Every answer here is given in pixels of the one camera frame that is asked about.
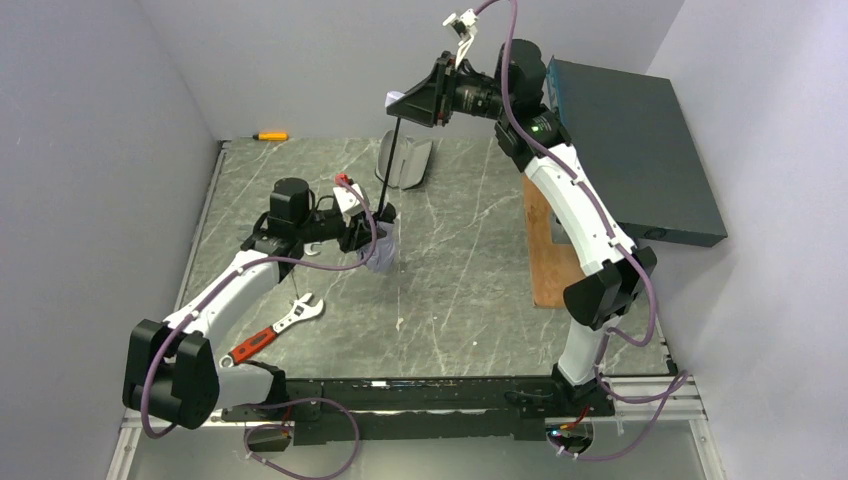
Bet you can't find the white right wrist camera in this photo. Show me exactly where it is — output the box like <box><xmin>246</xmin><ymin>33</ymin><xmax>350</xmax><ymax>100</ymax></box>
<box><xmin>442</xmin><ymin>9</ymin><xmax>477</xmax><ymax>67</ymax></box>

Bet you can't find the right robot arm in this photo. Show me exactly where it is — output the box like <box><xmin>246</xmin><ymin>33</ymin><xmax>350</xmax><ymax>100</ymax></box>
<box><xmin>386</xmin><ymin>39</ymin><xmax>656</xmax><ymax>397</ymax></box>

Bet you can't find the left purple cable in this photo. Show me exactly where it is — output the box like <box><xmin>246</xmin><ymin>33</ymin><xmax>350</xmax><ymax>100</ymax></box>
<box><xmin>139</xmin><ymin>192</ymin><xmax>379</xmax><ymax>480</ymax></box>

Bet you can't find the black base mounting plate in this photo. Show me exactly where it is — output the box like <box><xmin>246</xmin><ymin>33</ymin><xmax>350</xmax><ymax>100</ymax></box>
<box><xmin>222</xmin><ymin>375</ymin><xmax>615</xmax><ymax>446</ymax></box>

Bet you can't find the silver open-end wrench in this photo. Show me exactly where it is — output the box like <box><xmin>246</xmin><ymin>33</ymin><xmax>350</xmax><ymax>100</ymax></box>
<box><xmin>304</xmin><ymin>242</ymin><xmax>322</xmax><ymax>257</ymax></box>

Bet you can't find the red handled adjustable wrench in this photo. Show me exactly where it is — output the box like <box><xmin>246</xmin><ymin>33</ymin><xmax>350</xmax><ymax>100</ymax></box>
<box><xmin>218</xmin><ymin>292</ymin><xmax>325</xmax><ymax>368</ymax></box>

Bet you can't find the brown wooden board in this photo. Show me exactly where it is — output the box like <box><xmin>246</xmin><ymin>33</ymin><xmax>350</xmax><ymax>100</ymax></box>
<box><xmin>522</xmin><ymin>176</ymin><xmax>585</xmax><ymax>309</ymax></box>

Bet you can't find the aluminium frame rail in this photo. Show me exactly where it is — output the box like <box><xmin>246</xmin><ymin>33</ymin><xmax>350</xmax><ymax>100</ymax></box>
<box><xmin>107</xmin><ymin>376</ymin><xmax>726</xmax><ymax>479</ymax></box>

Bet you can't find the black grey zippered case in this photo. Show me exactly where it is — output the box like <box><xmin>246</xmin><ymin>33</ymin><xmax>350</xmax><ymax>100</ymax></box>
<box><xmin>375</xmin><ymin>130</ymin><xmax>434</xmax><ymax>190</ymax></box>

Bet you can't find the metal bracket on board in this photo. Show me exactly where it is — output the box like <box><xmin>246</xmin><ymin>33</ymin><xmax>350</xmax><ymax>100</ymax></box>
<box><xmin>549</xmin><ymin>213</ymin><xmax>571</xmax><ymax>245</ymax></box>

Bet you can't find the orange handled tool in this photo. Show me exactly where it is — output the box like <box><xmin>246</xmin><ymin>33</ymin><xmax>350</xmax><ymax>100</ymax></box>
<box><xmin>252</xmin><ymin>132</ymin><xmax>289</xmax><ymax>142</ymax></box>

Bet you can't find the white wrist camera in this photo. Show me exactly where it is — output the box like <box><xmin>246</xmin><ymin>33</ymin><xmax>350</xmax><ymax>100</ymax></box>
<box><xmin>442</xmin><ymin>9</ymin><xmax>477</xmax><ymax>67</ymax></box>
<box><xmin>333</xmin><ymin>173</ymin><xmax>368</xmax><ymax>217</ymax></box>

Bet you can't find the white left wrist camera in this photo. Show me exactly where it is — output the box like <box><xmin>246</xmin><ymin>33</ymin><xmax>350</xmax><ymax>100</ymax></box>
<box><xmin>333</xmin><ymin>173</ymin><xmax>368</xmax><ymax>217</ymax></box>

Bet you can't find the dark teal flat box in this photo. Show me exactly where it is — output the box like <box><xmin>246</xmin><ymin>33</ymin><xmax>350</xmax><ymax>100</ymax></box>
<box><xmin>547</xmin><ymin>58</ymin><xmax>728</xmax><ymax>247</ymax></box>

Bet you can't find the lilac folding umbrella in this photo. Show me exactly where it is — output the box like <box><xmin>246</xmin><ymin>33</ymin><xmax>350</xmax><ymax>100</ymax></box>
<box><xmin>357</xmin><ymin>116</ymin><xmax>402</xmax><ymax>273</ymax></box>

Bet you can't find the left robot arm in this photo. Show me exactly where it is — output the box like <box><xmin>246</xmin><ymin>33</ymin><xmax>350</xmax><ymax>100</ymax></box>
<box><xmin>122</xmin><ymin>174</ymin><xmax>380</xmax><ymax>438</ymax></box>

